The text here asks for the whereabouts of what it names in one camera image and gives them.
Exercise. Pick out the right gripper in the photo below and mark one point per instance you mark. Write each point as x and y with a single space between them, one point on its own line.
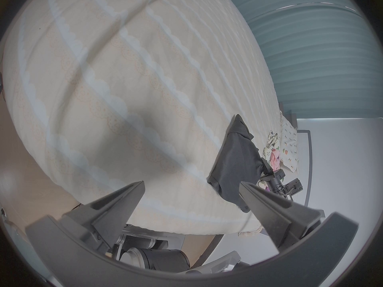
276 175

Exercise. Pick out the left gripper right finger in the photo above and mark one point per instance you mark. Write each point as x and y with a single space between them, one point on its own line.
278 217

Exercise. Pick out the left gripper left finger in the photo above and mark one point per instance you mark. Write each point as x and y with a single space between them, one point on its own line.
107 214

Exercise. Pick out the black T-shirt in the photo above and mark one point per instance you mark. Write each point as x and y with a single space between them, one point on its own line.
236 163

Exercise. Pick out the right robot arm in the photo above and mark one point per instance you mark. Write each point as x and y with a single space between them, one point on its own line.
276 186

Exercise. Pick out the pile of clothes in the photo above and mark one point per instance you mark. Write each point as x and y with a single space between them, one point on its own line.
274 157

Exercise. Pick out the bed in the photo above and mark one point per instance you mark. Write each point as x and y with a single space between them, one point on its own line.
119 85

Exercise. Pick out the white printed pillow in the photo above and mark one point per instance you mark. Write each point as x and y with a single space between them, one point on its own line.
289 148

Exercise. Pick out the grey white bedside table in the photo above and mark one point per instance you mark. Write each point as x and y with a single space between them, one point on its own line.
285 108

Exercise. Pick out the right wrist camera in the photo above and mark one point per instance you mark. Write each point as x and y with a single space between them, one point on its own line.
294 185

